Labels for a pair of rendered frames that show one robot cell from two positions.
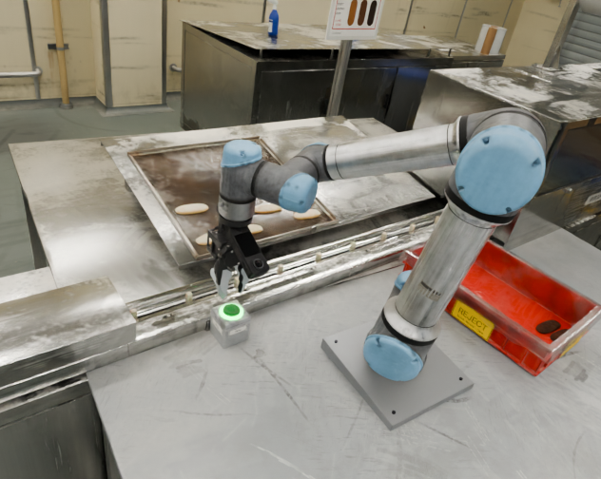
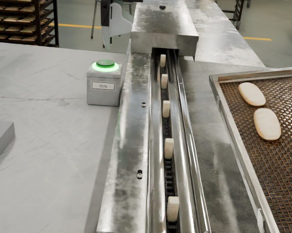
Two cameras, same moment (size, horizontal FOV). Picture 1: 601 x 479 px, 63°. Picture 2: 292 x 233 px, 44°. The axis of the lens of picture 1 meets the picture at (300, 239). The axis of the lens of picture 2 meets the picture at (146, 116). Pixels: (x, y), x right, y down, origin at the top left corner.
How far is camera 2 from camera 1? 1.55 m
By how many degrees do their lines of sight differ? 104
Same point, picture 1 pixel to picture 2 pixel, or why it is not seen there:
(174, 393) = (76, 67)
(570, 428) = not seen: outside the picture
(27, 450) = not seen: hidden behind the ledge
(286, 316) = (88, 137)
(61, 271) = (256, 68)
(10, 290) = (239, 55)
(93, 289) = (183, 30)
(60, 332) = (146, 19)
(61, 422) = not seen: hidden behind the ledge
